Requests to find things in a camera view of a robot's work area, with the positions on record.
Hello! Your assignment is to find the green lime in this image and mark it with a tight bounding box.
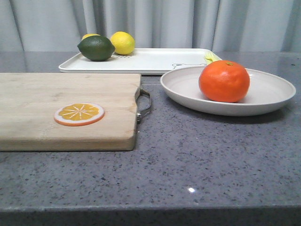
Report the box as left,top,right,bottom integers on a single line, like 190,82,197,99
77,35,115,61

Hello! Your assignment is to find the orange slice toy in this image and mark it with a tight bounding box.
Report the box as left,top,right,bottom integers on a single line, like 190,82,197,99
54,103,105,126

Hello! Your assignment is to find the grey curtain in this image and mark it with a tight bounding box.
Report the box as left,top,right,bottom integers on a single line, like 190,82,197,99
0,0,301,52

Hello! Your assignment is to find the yellow lemon front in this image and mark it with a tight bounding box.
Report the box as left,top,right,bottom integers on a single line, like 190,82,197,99
110,31,135,55

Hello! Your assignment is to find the yellow-green stick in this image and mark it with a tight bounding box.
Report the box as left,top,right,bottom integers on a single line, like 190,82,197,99
204,51,216,65
204,56,221,65

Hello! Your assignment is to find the yellow lemon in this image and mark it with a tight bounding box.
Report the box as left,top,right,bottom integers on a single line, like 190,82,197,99
110,31,135,55
81,33,99,40

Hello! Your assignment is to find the beige round plate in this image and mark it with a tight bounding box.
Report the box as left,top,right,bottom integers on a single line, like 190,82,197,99
160,66,296,116

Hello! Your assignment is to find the yellow-green stick near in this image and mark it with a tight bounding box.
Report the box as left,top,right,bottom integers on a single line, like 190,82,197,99
204,56,221,65

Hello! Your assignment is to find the wooden cutting board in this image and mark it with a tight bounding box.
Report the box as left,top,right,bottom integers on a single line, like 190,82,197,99
0,73,141,151

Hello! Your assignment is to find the yellow-green stick far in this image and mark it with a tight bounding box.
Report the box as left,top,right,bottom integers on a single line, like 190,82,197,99
204,51,216,65

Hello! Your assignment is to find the orange mandarin fruit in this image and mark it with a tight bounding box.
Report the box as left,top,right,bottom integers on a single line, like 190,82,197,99
199,60,250,103

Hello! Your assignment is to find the white rectangular tray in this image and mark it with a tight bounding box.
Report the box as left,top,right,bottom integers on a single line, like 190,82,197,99
59,48,210,75

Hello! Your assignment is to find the yellow lemon rear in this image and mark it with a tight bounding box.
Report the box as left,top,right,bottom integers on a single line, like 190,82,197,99
81,33,99,40

